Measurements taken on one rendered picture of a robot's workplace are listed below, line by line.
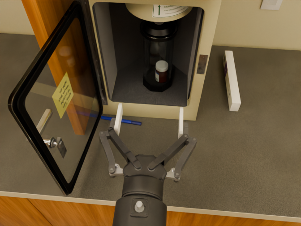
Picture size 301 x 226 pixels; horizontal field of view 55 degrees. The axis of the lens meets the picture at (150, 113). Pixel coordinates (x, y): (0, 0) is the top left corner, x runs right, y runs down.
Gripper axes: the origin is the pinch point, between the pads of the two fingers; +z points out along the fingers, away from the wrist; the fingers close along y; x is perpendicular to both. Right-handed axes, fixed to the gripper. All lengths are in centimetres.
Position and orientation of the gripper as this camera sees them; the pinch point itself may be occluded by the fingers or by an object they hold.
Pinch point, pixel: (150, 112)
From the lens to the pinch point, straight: 64.2
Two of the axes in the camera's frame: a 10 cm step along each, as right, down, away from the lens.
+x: 0.0, 6.1, 8.0
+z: 0.8, -7.9, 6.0
